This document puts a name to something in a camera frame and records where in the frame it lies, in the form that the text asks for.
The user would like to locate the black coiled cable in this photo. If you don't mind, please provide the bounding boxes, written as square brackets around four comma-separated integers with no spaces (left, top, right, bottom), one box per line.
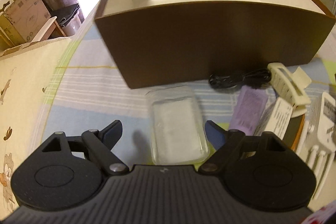
[208,68,273,90]

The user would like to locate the white text-printed box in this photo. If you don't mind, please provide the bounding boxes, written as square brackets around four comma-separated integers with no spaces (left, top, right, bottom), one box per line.
[254,97,293,140]

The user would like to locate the cream hair claw clip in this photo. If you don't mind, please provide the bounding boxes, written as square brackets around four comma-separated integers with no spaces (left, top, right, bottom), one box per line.
[267,63,311,118]

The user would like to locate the cardboard shipping box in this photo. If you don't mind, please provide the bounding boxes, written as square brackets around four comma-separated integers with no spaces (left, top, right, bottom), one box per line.
[1,0,51,51]

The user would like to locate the checked bed sheet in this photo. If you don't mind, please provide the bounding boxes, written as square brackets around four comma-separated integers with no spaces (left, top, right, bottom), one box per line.
[40,0,336,214]

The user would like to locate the brown cardboard storage box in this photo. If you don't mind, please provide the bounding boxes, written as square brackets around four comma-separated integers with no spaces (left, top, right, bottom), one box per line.
[94,0,335,89]

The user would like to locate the cartoon print bedside cover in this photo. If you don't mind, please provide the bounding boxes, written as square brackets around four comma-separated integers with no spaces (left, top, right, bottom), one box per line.
[1,38,71,218]

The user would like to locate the clear plastic case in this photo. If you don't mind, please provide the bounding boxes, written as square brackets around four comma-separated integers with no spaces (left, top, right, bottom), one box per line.
[146,86,210,165]

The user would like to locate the white wifi router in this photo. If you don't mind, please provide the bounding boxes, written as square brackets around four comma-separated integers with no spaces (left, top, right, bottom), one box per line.
[295,92,335,200]

